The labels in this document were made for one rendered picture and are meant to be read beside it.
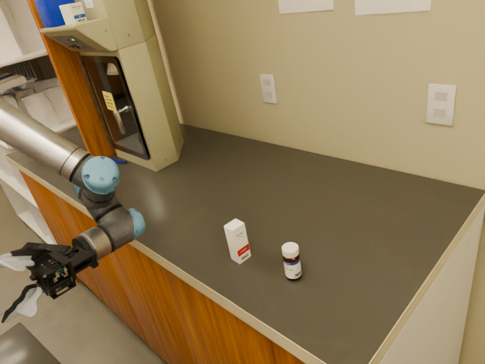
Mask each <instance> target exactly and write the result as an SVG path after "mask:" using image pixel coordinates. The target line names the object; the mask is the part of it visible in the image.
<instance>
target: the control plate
mask: <svg viewBox="0 0 485 364"><path fill-rule="evenodd" d="M52 38H54V39H55V40H57V41H58V42H60V43H63V44H64V45H65V46H67V47H68V46H70V47H69V48H70V49H72V50H95V49H94V48H92V47H90V46H88V45H87V44H86V43H83V42H82V41H80V40H79V39H77V38H75V37H74V36H73V35H72V36H59V37H52ZM67 39H68V40H69V41H68V40H67ZM72 39H73V40H72ZM73 45H76V46H80V48H77V47H75V46H74V47H75V48H72V47H71V46H73ZM81 46H83V47H81ZM84 46H86V47H84Z"/></svg>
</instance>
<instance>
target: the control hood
mask: <svg viewBox="0 0 485 364"><path fill-rule="evenodd" d="M39 31H40V32H41V33H42V34H44V35H46V36H48V37H49V38H51V39H52V40H54V41H56V42H57V43H60V42H58V41H57V40H55V39H54V38H52V37H59V36H72V35H73V36H74V37H75V38H77V39H79V40H80V41H82V42H83V43H86V44H87V45H88V46H90V47H92V48H94V49H95V50H72V49H70V48H69V47H67V46H66V45H64V44H63V43H60V44H61V45H63V46H65V47H66V48H68V49H69V50H71V51H116V50H117V46H116V44H115V39H114V37H113V33H112V30H111V28H110V23H109V21H108V19H107V18H105V19H93V20H87V21H86V22H80V23H77V24H73V25H62V26H58V27H48V28H42V29H40V30H39Z"/></svg>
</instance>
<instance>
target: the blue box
mask: <svg viewBox="0 0 485 364"><path fill-rule="evenodd" d="M34 3H35V6H36V8H37V11H38V14H39V15H40V18H41V21H42V23H43V26H44V28H48V27H58V26H62V25H65V24H66V23H65V22H64V18H63V16H62V13H61V10H60V8H59V6H61V5H64V4H72V3H75V1H74V0H35V1H34Z"/></svg>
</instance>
